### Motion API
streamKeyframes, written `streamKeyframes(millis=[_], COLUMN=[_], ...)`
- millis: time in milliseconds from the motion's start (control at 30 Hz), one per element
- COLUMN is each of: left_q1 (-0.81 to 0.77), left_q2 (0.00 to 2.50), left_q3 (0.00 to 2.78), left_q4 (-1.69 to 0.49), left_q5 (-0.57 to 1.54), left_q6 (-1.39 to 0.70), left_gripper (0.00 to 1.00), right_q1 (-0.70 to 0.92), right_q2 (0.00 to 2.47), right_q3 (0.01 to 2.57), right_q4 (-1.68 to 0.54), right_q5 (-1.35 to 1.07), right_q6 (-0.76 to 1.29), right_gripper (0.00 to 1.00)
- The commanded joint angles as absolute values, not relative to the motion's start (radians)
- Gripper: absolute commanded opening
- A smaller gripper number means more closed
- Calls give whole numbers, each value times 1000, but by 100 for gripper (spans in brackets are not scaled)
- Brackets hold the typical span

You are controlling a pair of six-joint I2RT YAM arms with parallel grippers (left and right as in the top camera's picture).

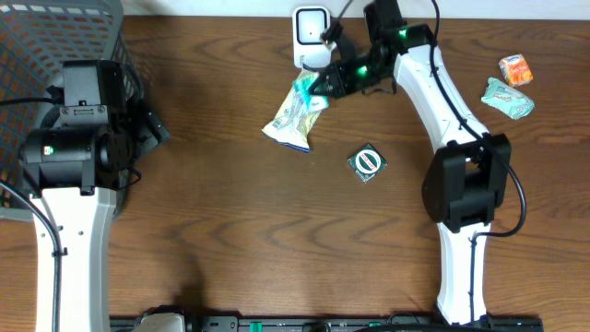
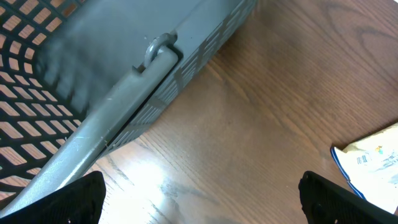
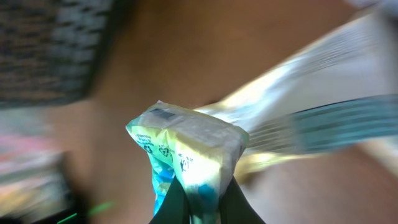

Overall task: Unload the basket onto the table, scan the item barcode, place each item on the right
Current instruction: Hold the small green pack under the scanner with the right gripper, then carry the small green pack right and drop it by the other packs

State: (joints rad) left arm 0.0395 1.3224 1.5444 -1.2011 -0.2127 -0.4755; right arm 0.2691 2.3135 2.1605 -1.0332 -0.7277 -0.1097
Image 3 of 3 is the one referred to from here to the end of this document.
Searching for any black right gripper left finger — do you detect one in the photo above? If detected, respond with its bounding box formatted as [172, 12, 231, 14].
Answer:
[149, 177, 190, 224]

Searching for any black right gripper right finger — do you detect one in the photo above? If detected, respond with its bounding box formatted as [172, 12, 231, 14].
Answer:
[219, 178, 266, 224]

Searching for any teal Kleenex tissue pack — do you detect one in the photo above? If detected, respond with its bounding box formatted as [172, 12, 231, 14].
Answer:
[126, 101, 249, 223]

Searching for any yellow white snack bag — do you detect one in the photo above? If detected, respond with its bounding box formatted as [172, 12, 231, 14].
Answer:
[200, 12, 397, 180]

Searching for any dark grey plastic basket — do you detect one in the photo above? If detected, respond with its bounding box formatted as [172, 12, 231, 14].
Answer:
[1, 0, 119, 108]

